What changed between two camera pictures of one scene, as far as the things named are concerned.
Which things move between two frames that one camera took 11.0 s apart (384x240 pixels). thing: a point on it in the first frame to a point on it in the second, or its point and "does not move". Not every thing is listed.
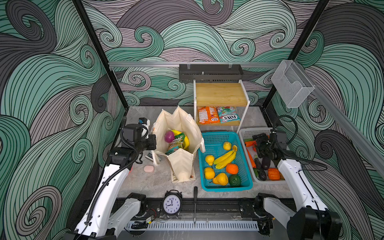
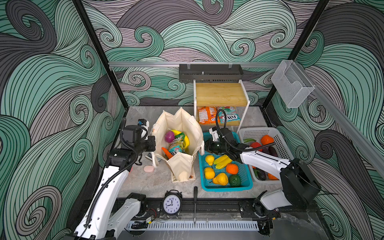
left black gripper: (151, 138) does not move
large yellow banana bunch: (186, 143) does not move
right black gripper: (260, 138) to (208, 147)
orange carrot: (251, 143) to (169, 155)
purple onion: (169, 136) does not move
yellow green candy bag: (178, 139) does not move
